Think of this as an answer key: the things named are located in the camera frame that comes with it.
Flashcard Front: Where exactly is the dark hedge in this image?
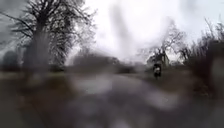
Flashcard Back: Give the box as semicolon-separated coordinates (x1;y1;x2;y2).
70;53;137;75

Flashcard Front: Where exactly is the grey path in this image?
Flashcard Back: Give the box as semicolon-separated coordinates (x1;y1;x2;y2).
36;73;224;128

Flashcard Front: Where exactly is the person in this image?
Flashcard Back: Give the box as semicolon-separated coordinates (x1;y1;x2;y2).
152;62;163;81

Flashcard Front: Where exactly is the building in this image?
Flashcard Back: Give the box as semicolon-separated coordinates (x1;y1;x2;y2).
146;51;171;68

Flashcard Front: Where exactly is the bare tree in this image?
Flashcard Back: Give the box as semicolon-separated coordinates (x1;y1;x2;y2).
0;0;98;78
138;21;188;65

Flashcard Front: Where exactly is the row of bare bushes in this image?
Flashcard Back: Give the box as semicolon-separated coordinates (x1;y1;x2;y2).
182;19;224;100

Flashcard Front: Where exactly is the brown grass verge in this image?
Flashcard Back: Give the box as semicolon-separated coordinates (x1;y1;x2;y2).
0;70;81;128

